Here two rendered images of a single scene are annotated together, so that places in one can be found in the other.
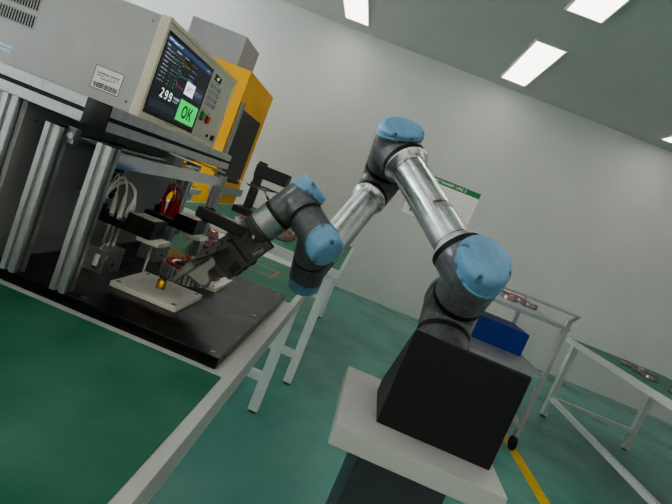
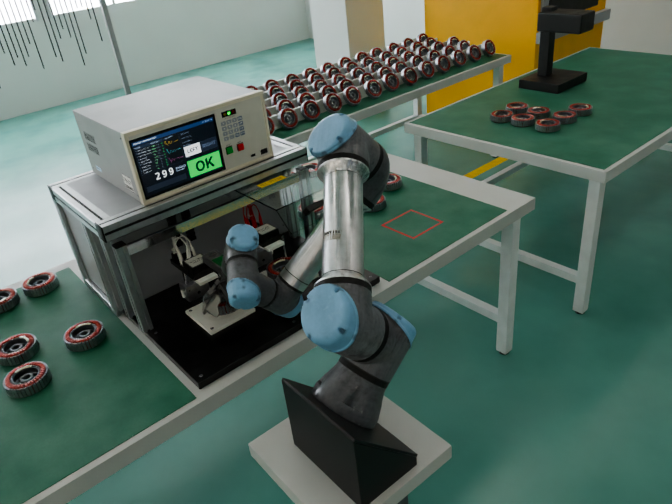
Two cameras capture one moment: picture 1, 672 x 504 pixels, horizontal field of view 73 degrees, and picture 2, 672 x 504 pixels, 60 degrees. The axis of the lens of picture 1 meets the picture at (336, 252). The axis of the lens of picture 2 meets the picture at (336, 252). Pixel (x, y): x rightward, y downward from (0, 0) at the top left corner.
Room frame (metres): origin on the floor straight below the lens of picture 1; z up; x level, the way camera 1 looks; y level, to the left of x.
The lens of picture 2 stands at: (0.36, -0.99, 1.76)
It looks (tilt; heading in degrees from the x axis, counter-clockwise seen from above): 30 degrees down; 50
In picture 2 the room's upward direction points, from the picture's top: 7 degrees counter-clockwise
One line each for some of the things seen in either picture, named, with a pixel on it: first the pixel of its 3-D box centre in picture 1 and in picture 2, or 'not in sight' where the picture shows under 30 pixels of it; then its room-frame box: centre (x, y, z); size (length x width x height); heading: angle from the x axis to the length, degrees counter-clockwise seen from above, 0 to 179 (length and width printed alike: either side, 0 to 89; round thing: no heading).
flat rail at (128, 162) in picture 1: (178, 173); (220, 210); (1.12, 0.43, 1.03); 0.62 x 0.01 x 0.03; 178
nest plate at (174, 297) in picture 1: (159, 290); (220, 311); (0.99, 0.34, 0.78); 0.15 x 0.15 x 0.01; 88
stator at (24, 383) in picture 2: not in sight; (27, 379); (0.49, 0.50, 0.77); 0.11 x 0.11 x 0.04
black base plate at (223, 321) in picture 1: (173, 286); (252, 295); (1.11, 0.35, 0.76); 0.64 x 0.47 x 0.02; 178
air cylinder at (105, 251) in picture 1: (103, 257); (194, 286); (1.00, 0.48, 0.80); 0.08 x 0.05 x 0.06; 178
